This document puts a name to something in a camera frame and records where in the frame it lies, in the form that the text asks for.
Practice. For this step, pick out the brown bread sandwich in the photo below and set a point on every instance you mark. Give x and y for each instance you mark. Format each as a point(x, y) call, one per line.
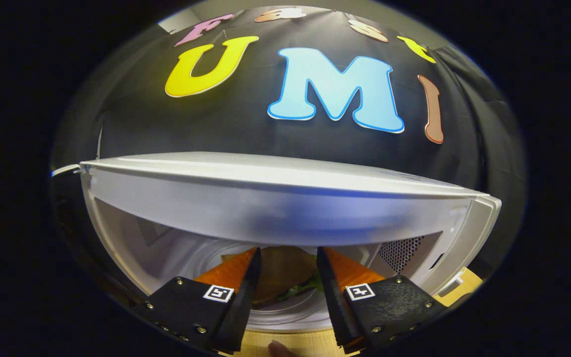
point(285, 272)

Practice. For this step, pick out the white microwave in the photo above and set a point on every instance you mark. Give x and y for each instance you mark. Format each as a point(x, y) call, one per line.
point(265, 208)

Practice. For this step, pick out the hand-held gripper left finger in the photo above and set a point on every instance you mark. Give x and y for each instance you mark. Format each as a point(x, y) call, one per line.
point(241, 307)

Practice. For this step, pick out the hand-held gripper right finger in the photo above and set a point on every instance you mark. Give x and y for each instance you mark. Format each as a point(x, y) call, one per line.
point(335, 307)

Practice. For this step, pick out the black backdrop cloth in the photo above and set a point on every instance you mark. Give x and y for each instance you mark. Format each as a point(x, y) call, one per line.
point(246, 134)

